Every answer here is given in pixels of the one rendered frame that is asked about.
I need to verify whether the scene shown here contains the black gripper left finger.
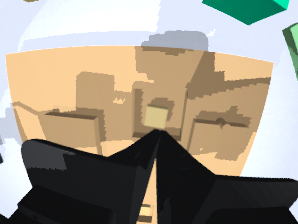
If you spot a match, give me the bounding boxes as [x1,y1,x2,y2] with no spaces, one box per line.
[20,129,160,224]

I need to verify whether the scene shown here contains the teal green cube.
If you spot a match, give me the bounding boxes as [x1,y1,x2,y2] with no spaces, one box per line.
[201,0,290,26]

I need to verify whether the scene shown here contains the light green rectangular block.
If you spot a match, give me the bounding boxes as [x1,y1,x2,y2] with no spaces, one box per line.
[282,22,298,81]

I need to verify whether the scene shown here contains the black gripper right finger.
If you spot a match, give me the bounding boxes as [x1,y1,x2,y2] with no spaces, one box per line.
[156,131,298,224]

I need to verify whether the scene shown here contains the tan puzzle board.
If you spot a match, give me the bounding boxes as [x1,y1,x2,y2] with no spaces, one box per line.
[5,45,274,177]

